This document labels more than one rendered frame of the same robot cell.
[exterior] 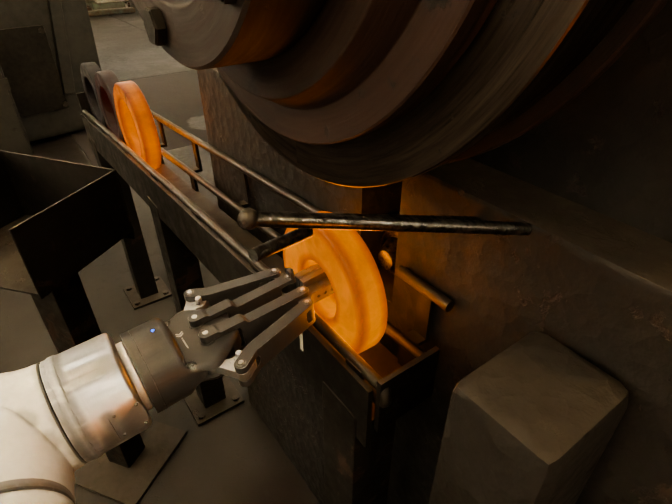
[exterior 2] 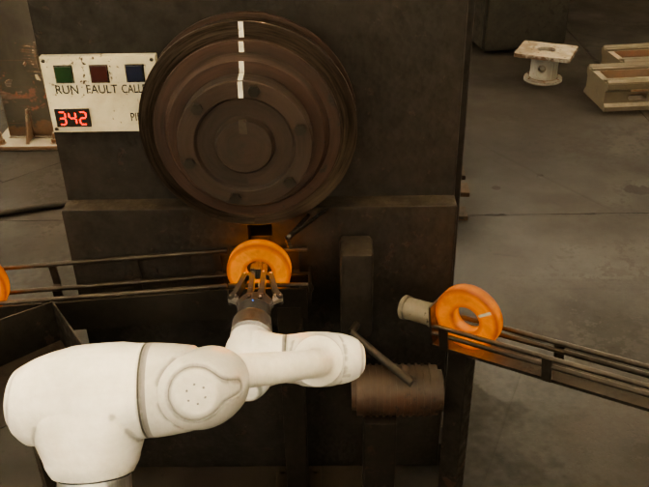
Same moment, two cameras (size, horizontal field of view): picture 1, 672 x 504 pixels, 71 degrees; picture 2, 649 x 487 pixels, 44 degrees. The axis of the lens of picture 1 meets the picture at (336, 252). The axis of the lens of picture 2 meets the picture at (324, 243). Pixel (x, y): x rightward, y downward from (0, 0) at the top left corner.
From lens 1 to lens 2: 160 cm
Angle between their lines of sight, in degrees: 45
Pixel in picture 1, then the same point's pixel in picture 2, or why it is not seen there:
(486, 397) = (350, 253)
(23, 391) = (252, 327)
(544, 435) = (366, 251)
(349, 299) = (281, 264)
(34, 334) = not seen: outside the picture
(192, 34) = (262, 196)
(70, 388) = (260, 320)
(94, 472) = not seen: outside the picture
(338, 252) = (271, 248)
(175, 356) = (266, 302)
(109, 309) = not seen: outside the picture
